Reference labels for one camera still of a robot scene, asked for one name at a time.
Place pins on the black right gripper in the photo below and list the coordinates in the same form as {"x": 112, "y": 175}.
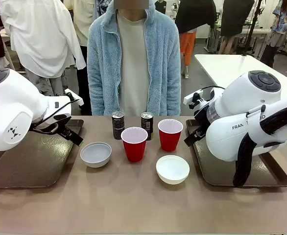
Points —
{"x": 201, "y": 117}

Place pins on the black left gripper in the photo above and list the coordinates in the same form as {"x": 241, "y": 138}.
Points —
{"x": 57, "y": 120}

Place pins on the red plastic cup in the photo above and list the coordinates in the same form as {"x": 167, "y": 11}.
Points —
{"x": 170, "y": 139}
{"x": 134, "y": 147}

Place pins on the greyish white bowl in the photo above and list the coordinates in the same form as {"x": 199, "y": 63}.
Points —
{"x": 95, "y": 154}

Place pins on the bright white bowl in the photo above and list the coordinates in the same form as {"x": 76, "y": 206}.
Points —
{"x": 173, "y": 169}

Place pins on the black drink can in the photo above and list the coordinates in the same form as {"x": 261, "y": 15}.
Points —
{"x": 146, "y": 124}
{"x": 118, "y": 126}

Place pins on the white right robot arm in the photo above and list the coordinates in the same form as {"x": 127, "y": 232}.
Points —
{"x": 244, "y": 98}

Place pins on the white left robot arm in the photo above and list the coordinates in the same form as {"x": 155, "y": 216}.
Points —
{"x": 13, "y": 107}

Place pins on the brown plastic tray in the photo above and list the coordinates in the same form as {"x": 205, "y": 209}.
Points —
{"x": 261, "y": 171}
{"x": 33, "y": 159}

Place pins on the white background table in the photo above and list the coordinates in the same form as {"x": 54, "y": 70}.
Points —
{"x": 219, "y": 68}

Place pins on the person in blue fleece jacket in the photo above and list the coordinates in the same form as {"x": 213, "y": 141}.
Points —
{"x": 133, "y": 61}

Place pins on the bystander in white shirt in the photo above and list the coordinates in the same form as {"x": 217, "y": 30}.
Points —
{"x": 43, "y": 36}

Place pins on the bystander in orange trousers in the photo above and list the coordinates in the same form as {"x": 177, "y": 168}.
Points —
{"x": 190, "y": 24}

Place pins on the bystander in pale yellow shirt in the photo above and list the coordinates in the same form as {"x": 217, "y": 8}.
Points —
{"x": 84, "y": 19}

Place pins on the bystander in black dress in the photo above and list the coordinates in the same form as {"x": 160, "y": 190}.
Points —
{"x": 234, "y": 19}

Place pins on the black stand pole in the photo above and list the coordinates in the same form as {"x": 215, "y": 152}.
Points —
{"x": 252, "y": 27}

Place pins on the bystander in blue patterned shirt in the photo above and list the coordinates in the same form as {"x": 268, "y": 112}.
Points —
{"x": 280, "y": 27}

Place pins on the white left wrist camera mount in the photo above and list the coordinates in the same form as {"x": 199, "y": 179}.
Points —
{"x": 74, "y": 97}

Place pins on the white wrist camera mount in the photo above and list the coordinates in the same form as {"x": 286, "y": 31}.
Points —
{"x": 74, "y": 97}
{"x": 192, "y": 96}

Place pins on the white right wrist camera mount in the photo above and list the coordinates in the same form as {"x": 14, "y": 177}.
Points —
{"x": 192, "y": 96}

